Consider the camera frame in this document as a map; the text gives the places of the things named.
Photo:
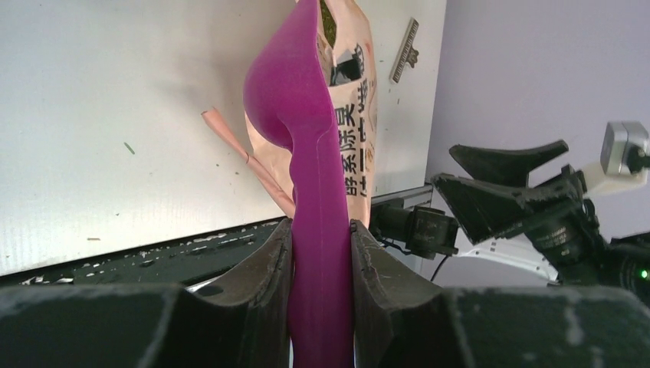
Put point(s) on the black sealing clip strip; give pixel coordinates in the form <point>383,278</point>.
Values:
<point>407,56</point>

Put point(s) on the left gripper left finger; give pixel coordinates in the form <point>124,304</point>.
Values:
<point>239,320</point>

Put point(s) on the pink cat litter bag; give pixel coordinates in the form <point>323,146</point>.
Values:
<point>345,47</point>

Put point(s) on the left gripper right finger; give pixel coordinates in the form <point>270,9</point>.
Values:
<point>404,320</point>

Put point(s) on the magenta plastic scoop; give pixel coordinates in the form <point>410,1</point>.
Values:
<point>287,100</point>

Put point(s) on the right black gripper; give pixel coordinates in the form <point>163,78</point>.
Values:
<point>555,218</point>

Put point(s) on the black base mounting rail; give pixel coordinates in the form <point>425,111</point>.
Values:
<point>187,261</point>

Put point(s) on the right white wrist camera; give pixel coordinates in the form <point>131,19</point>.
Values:
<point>623,164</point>

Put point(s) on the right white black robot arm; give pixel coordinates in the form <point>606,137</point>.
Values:
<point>427,232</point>

